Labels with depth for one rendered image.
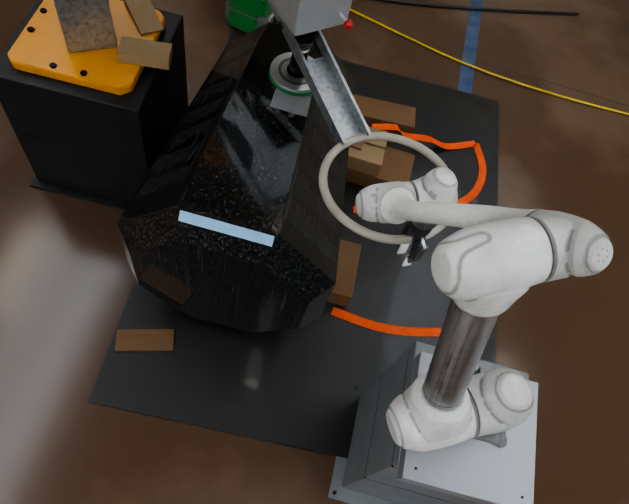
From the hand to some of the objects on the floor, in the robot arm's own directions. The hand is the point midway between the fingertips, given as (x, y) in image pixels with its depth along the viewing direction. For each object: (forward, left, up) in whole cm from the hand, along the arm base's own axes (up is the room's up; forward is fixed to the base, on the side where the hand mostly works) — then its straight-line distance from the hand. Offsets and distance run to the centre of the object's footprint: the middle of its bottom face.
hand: (406, 254), depth 184 cm
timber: (+15, -28, -87) cm, 92 cm away
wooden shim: (+95, +29, -81) cm, 129 cm away
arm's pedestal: (-25, +49, -88) cm, 104 cm away
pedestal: (+146, -67, -83) cm, 180 cm away
